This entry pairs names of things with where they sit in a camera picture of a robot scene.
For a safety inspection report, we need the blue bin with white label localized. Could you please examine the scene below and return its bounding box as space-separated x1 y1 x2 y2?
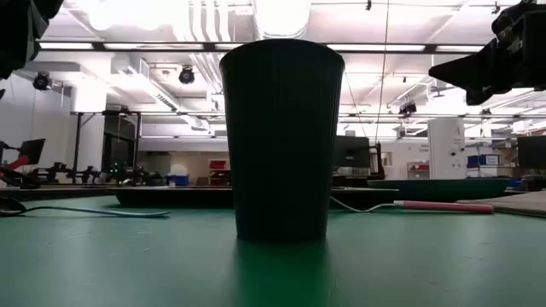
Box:
467 154 500 167

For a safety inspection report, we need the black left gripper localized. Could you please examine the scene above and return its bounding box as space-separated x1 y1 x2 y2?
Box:
0 0 65 81

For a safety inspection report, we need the spoon with blue handle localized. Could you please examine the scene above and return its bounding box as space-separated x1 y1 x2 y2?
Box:
0 196 171 219

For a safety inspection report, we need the Acadia lighthouse picture book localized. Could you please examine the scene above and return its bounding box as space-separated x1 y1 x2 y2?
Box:
455 190 546 219

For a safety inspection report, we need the green table mat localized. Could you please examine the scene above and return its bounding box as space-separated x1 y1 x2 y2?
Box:
0 194 546 307

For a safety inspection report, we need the small black monitor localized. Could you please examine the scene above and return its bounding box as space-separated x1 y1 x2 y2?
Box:
19 138 46 166

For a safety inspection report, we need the black metal frame stand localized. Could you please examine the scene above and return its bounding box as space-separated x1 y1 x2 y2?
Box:
70 109 142 180

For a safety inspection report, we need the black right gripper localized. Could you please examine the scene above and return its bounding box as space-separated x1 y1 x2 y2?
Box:
428 0 546 107

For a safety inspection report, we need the black desk monitor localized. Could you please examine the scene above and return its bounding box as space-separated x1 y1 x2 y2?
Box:
334 135 371 169

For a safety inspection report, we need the dark ribbed cup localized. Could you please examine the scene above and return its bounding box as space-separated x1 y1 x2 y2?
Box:
218 38 346 242

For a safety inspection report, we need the black background robot rig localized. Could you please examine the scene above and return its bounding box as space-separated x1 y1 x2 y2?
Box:
32 160 166 188

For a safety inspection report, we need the white square pillar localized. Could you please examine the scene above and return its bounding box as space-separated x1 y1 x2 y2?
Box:
427 118 468 180

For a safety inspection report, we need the fork with pink handle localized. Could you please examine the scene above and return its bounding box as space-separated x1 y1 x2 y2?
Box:
329 195 495 215

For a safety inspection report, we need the large black monitor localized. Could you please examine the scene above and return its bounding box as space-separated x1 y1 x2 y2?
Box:
517 135 546 170

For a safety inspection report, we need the black serving tray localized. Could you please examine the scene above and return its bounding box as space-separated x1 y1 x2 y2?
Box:
113 186 401 211

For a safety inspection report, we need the teal round plate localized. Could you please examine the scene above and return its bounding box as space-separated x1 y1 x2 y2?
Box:
367 177 512 203

